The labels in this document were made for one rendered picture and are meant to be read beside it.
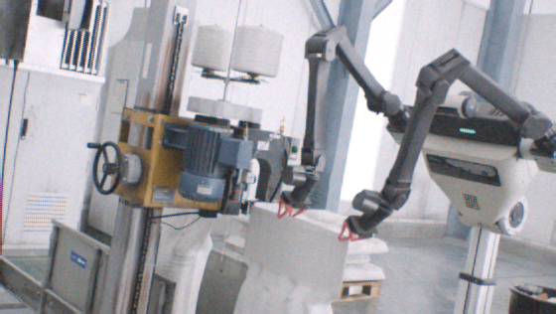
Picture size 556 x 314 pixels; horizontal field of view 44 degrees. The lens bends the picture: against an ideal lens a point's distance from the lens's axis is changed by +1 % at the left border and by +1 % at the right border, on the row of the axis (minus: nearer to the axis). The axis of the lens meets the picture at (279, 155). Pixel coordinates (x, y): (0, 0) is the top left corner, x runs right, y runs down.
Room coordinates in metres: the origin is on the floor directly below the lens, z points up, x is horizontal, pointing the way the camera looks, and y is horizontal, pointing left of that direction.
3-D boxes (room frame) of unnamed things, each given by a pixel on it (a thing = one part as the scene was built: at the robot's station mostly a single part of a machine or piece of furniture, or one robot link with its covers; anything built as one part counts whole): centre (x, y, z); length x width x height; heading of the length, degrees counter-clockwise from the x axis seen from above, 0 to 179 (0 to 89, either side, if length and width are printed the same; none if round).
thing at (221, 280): (3.24, 0.26, 0.54); 1.05 x 0.02 x 0.41; 43
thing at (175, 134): (2.31, 0.32, 1.27); 0.12 x 0.09 x 0.09; 133
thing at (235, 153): (2.24, 0.14, 1.25); 0.10 x 0.08 x 0.12; 158
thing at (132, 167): (2.33, 0.50, 1.14); 0.11 x 0.06 x 0.11; 43
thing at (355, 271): (5.91, -0.74, 0.20); 0.67 x 0.43 x 0.15; 133
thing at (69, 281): (2.88, 0.66, 0.54); 1.05 x 0.02 x 0.41; 43
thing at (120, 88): (6.28, 1.53, 1.34); 0.24 x 0.04 x 0.32; 43
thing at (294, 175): (2.32, -0.09, 1.24); 0.11 x 0.09 x 0.12; 130
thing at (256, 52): (2.38, 0.14, 1.61); 0.17 x 0.17 x 0.17
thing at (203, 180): (2.28, 0.24, 1.21); 0.15 x 0.15 x 0.25
